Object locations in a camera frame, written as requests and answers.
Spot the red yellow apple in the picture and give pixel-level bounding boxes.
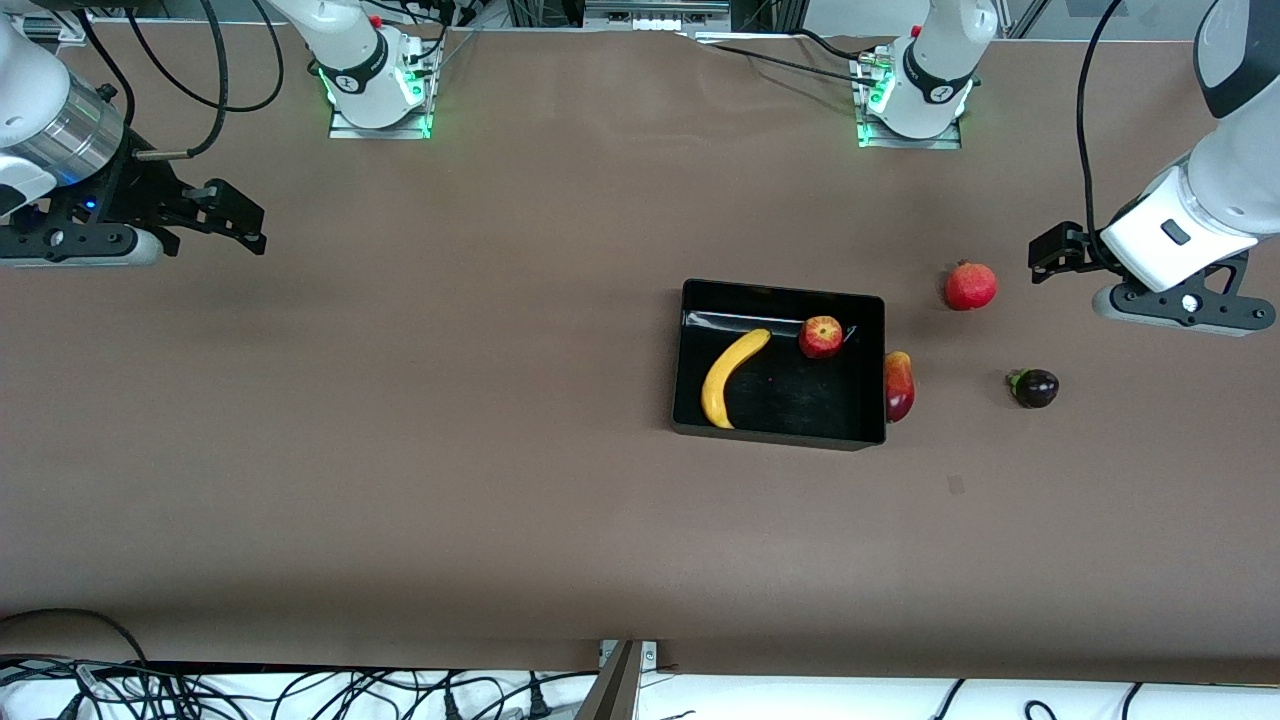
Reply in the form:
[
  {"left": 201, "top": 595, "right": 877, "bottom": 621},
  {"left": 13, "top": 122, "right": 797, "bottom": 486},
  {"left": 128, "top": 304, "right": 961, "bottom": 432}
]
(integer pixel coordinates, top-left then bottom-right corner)
[{"left": 798, "top": 315, "right": 844, "bottom": 360}]

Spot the black rectangular plastic box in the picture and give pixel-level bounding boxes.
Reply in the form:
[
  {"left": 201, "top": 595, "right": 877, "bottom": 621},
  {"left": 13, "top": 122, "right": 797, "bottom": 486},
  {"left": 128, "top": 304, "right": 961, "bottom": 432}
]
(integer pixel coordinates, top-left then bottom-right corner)
[{"left": 670, "top": 278, "right": 888, "bottom": 452}]

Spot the yellow banana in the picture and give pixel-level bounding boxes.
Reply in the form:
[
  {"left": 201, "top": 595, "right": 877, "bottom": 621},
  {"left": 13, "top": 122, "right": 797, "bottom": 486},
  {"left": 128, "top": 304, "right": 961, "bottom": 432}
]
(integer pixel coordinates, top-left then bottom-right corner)
[{"left": 701, "top": 328, "right": 773, "bottom": 430}]

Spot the red pomegranate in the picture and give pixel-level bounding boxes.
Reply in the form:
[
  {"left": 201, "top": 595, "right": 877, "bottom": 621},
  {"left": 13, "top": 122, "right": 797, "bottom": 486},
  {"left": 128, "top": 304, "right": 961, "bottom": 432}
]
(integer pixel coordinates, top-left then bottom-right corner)
[{"left": 944, "top": 260, "right": 999, "bottom": 312}]

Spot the dark purple mangosteen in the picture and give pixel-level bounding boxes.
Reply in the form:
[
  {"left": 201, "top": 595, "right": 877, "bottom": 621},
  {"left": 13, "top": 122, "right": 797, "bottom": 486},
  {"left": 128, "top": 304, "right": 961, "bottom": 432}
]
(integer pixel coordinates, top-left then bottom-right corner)
[{"left": 1007, "top": 368, "right": 1060, "bottom": 409}]

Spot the red yellow mango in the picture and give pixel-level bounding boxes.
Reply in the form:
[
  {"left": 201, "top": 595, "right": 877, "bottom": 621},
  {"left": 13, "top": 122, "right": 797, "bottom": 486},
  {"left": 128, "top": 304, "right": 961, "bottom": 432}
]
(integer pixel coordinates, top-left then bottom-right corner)
[{"left": 884, "top": 351, "right": 916, "bottom": 424}]

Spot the silver electronics device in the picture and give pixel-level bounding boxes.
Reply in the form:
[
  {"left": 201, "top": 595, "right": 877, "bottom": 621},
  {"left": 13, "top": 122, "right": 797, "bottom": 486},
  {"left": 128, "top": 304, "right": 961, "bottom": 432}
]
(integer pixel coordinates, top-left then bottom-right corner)
[{"left": 585, "top": 0, "right": 731, "bottom": 31}]

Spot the black looping right arm cable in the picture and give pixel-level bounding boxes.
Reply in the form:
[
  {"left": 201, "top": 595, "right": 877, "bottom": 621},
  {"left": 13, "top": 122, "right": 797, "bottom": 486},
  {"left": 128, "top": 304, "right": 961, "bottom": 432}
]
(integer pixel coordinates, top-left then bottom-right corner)
[{"left": 125, "top": 0, "right": 286, "bottom": 114}]

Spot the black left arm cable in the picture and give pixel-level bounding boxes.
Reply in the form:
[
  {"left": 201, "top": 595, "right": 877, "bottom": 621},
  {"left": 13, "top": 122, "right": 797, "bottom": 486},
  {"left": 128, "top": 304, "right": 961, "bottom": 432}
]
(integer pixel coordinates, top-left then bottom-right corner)
[{"left": 1076, "top": 0, "right": 1129, "bottom": 276}]

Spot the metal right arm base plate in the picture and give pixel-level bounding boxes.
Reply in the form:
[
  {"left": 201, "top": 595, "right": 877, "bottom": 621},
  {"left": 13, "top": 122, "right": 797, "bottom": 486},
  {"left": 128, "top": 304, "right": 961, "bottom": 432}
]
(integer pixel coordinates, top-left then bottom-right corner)
[{"left": 328, "top": 40, "right": 433, "bottom": 139}]

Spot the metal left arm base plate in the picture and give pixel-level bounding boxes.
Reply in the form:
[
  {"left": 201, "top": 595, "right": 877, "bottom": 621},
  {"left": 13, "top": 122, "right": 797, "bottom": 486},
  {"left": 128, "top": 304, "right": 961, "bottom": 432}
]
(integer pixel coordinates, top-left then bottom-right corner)
[{"left": 855, "top": 45, "right": 963, "bottom": 151}]

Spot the short black tabletop cable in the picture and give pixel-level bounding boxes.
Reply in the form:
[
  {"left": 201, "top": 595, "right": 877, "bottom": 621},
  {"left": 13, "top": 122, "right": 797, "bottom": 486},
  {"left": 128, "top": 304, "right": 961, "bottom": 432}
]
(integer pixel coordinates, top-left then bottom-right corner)
[{"left": 790, "top": 28, "right": 881, "bottom": 59}]

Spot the long black tabletop cable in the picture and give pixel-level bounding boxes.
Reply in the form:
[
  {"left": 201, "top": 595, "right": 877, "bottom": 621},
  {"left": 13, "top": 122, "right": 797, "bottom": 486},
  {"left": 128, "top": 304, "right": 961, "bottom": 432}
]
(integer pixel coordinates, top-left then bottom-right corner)
[{"left": 700, "top": 40, "right": 871, "bottom": 81}]

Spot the black arched cable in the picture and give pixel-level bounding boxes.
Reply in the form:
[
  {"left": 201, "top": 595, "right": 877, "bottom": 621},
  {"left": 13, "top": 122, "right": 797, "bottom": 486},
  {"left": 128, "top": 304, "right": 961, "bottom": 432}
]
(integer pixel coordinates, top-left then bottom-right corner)
[{"left": 0, "top": 607, "right": 151, "bottom": 666}]

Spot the black cable tangle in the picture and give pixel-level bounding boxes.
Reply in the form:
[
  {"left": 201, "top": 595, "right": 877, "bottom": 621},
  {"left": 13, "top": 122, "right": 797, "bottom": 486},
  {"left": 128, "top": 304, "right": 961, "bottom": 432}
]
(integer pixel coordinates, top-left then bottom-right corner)
[{"left": 0, "top": 655, "right": 561, "bottom": 720}]

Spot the dark gray post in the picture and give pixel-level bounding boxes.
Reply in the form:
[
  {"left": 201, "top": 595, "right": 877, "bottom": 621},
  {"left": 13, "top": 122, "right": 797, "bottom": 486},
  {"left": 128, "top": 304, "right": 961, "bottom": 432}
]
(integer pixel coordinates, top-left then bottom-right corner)
[{"left": 575, "top": 642, "right": 643, "bottom": 720}]

